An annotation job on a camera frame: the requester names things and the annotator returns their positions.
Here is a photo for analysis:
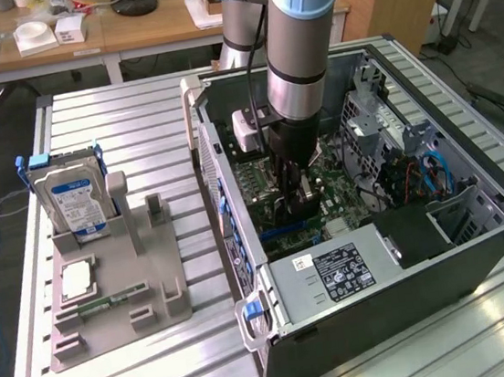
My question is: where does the silver CPU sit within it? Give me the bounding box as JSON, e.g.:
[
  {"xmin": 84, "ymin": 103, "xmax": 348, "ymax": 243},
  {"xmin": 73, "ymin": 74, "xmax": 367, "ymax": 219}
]
[{"xmin": 58, "ymin": 259, "xmax": 100, "ymax": 306}]

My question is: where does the wooden desk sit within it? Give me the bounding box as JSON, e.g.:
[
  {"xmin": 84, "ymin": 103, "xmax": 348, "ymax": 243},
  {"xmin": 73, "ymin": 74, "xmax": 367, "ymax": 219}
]
[{"xmin": 0, "ymin": 0, "xmax": 357, "ymax": 99}]

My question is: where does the graphics card with metal bracket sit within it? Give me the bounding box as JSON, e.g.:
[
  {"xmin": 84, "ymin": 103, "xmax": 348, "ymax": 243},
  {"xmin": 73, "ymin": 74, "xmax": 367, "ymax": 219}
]
[{"xmin": 253, "ymin": 173, "xmax": 327, "ymax": 239}]

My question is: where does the metal disk bay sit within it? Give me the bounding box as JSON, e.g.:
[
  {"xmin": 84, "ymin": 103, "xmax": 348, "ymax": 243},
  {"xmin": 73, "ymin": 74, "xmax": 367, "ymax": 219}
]
[{"xmin": 334, "ymin": 81, "xmax": 421, "ymax": 196}]

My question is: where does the green motherboard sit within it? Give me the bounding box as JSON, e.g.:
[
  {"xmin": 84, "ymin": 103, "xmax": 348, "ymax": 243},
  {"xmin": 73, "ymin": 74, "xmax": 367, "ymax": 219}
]
[{"xmin": 226, "ymin": 117, "xmax": 383, "ymax": 265}]

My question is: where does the blue wire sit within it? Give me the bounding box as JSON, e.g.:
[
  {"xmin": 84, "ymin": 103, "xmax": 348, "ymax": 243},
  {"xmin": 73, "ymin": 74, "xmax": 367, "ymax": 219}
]
[{"xmin": 416, "ymin": 148, "xmax": 460, "ymax": 202}]

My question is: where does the black office chair base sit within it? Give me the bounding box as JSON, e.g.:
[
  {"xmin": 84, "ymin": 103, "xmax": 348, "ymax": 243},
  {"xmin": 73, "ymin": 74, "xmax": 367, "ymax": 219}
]
[{"xmin": 0, "ymin": 75, "xmax": 46, "ymax": 136}]

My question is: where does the hard disk with blue caddy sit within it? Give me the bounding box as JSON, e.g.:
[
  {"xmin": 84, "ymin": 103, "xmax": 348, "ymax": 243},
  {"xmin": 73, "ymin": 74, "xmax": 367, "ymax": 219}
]
[{"xmin": 12, "ymin": 139, "xmax": 124, "ymax": 250}]

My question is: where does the metal socket cover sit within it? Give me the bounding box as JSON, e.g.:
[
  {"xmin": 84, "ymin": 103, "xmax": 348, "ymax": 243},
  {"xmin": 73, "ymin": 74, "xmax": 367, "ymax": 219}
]
[{"xmin": 307, "ymin": 142, "xmax": 327, "ymax": 168}]

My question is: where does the open black PC case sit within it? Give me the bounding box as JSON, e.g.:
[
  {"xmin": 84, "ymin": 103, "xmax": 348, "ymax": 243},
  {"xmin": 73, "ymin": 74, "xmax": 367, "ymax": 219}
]
[{"xmin": 175, "ymin": 26, "xmax": 504, "ymax": 377}]

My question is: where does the small white labelled box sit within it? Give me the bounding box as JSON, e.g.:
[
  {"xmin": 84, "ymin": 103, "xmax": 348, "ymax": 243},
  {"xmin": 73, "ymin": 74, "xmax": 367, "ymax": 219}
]
[{"xmin": 51, "ymin": 12, "xmax": 90, "ymax": 47}]

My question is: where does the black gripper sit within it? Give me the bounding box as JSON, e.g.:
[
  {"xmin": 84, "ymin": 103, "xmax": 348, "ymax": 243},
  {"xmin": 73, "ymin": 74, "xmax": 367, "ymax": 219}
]
[{"xmin": 264, "ymin": 112, "xmax": 329, "ymax": 183}]

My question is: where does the white paper stack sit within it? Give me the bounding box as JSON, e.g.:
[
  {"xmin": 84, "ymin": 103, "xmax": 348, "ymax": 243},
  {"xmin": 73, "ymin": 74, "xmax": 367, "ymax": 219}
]
[{"xmin": 184, "ymin": 0, "xmax": 226, "ymax": 33}]

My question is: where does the white round dish holder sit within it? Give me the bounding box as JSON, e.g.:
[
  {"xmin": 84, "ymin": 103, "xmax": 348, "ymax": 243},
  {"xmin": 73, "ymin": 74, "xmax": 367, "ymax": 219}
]
[{"xmin": 11, "ymin": 17, "xmax": 61, "ymax": 59}]

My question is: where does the green RAM stick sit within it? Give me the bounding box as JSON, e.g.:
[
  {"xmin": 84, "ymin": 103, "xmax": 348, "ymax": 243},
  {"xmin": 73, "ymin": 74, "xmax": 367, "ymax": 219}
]
[{"xmin": 75, "ymin": 282, "xmax": 152, "ymax": 319}]

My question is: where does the grey power supply unit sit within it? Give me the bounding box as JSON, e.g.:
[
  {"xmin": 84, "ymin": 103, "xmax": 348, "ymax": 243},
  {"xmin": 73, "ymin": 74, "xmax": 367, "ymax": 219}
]
[{"xmin": 263, "ymin": 220, "xmax": 409, "ymax": 326}]

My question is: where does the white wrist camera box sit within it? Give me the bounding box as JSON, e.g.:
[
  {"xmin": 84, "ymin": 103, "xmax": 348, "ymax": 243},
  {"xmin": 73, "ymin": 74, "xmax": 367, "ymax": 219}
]
[{"xmin": 229, "ymin": 102, "xmax": 283, "ymax": 155}]

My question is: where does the black lamp base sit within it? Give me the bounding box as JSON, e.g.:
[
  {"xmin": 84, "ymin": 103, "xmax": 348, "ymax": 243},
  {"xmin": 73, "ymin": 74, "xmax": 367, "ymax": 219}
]
[{"xmin": 110, "ymin": 0, "xmax": 162, "ymax": 21}]

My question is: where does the blue case latch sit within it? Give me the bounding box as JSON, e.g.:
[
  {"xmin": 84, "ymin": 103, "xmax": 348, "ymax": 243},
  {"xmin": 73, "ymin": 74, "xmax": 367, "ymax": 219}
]
[{"xmin": 241, "ymin": 300, "xmax": 264, "ymax": 323}]

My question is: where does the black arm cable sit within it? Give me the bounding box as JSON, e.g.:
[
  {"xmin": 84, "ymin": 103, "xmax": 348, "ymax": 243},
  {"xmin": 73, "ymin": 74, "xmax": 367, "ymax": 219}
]
[{"xmin": 236, "ymin": 2, "xmax": 283, "ymax": 131}]

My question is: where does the black floor stand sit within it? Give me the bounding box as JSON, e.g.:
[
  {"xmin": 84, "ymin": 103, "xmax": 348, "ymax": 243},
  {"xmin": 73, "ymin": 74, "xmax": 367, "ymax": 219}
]
[{"xmin": 467, "ymin": 77, "xmax": 504, "ymax": 120}]

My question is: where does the grey printed parts rack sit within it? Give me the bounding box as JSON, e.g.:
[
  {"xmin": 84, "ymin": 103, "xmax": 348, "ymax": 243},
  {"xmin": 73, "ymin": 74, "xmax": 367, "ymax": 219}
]
[{"xmin": 26, "ymin": 162, "xmax": 201, "ymax": 376}]

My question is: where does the blue expansion slot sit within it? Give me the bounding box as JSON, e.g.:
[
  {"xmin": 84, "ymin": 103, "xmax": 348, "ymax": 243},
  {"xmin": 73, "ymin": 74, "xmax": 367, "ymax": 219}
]
[{"xmin": 256, "ymin": 220, "xmax": 309, "ymax": 245}]

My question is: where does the red wire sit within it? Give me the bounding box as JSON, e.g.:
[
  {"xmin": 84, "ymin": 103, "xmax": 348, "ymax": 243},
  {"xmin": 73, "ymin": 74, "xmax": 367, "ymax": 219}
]
[{"xmin": 403, "ymin": 162, "xmax": 422, "ymax": 201}]

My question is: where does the CPU socket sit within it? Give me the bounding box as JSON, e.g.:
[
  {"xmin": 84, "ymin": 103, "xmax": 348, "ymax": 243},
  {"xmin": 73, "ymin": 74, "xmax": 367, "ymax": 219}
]
[{"xmin": 257, "ymin": 155, "xmax": 284, "ymax": 194}]

